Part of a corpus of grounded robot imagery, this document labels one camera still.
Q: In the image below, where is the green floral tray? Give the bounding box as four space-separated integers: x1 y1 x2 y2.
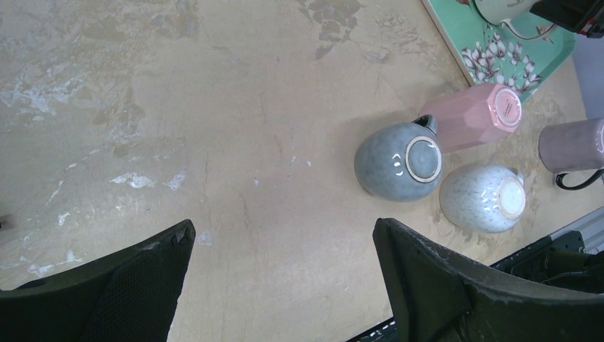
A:
423 0 576 102

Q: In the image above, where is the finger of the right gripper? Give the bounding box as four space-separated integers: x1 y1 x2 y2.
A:
530 0 603 38

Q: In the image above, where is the blue-grey round mug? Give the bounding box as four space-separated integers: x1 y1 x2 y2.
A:
354 115 444 202

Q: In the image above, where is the black base frame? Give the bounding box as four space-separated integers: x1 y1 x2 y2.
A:
346 230 604 342

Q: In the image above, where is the pink faceted mug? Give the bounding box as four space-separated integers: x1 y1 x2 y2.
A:
419 83 522 153

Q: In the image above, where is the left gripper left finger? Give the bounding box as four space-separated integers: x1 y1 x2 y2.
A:
1 219 196 341

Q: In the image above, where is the pale speckled mug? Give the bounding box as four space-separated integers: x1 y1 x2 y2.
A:
439 165 526 234

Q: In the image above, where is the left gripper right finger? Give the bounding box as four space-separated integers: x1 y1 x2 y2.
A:
373 218 603 341

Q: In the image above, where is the mauve mug with black handle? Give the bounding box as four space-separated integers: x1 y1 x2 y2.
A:
538 118 603 191

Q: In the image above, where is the cream white mug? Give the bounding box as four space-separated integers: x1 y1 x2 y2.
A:
474 0 558 41

